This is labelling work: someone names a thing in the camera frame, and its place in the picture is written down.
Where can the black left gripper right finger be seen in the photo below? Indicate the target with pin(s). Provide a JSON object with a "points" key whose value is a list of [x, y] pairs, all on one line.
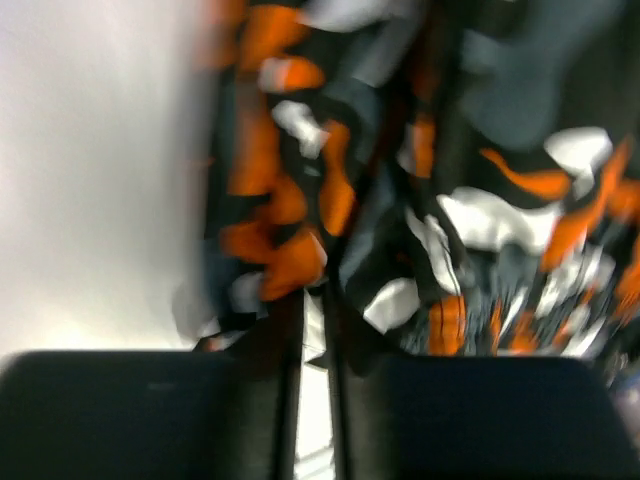
{"points": [[397, 416]]}

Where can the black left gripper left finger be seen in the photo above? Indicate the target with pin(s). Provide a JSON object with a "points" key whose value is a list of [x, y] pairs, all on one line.
{"points": [[230, 414]]}

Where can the orange black patterned shorts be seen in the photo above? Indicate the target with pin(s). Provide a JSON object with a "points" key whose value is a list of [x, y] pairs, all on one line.
{"points": [[465, 174]]}

